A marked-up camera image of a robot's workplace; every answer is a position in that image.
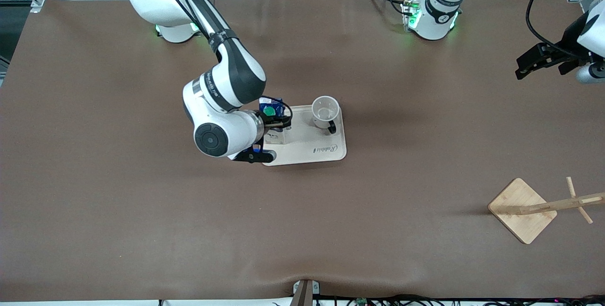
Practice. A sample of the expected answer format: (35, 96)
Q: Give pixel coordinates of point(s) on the camera mount post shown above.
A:
(305, 294)

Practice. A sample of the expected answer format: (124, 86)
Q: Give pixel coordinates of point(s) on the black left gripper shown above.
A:
(561, 55)

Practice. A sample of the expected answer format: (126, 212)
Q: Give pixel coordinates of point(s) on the brown table mat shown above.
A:
(302, 225)

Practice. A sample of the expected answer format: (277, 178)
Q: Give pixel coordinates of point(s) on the blue white milk carton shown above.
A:
(276, 136)

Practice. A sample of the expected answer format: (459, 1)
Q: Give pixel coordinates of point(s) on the beige rabbit print tray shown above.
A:
(312, 147)

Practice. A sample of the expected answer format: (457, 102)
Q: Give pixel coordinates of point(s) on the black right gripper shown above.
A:
(273, 123)

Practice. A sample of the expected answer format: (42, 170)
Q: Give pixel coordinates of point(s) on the wooden cup stand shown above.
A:
(515, 214)

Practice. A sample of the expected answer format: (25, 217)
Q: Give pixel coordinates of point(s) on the small green circuit board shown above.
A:
(362, 301)

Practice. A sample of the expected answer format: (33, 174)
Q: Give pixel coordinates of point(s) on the arm base connector panel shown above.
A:
(410, 13)

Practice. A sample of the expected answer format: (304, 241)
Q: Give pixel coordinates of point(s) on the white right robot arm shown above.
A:
(227, 79)

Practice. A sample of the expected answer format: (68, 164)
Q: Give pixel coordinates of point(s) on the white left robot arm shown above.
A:
(432, 27)

